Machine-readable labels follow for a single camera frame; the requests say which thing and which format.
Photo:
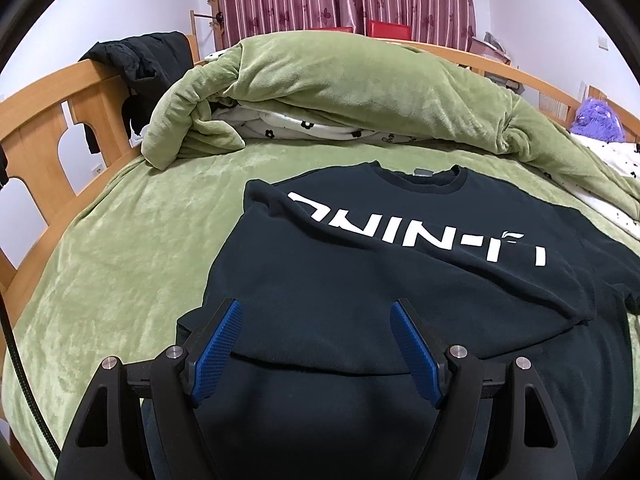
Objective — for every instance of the green duvet with floral lining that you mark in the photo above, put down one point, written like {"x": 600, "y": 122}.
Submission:
{"x": 325, "y": 75}

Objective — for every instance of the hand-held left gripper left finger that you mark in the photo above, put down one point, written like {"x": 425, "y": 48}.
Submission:
{"x": 215, "y": 351}

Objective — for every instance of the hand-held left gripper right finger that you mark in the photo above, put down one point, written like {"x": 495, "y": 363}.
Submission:
{"x": 416, "y": 351}

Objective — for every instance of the white wall socket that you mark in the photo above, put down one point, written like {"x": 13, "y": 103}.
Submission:
{"x": 98, "y": 169}

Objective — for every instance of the black printed sweatshirt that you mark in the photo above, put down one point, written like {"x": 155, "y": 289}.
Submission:
{"x": 350, "y": 290}

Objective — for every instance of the wooden bed frame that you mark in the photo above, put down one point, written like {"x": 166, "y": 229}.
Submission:
{"x": 35, "y": 120}

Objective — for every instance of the white radiator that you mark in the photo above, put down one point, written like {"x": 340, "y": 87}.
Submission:
{"x": 554, "y": 106}

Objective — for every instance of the red chair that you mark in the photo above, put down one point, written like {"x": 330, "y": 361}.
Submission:
{"x": 390, "y": 30}
{"x": 330, "y": 27}

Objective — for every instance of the black jacket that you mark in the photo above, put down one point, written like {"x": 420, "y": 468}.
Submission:
{"x": 145, "y": 60}

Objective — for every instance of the purple plush toy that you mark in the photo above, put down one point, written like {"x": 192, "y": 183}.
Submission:
{"x": 597, "y": 117}

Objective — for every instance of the pink storage box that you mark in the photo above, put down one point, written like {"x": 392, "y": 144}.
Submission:
{"x": 487, "y": 47}

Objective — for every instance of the green plush bed sheet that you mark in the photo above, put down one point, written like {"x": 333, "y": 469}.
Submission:
{"x": 125, "y": 260}

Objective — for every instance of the wooden coat rack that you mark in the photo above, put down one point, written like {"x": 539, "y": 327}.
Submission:
{"x": 193, "y": 25}

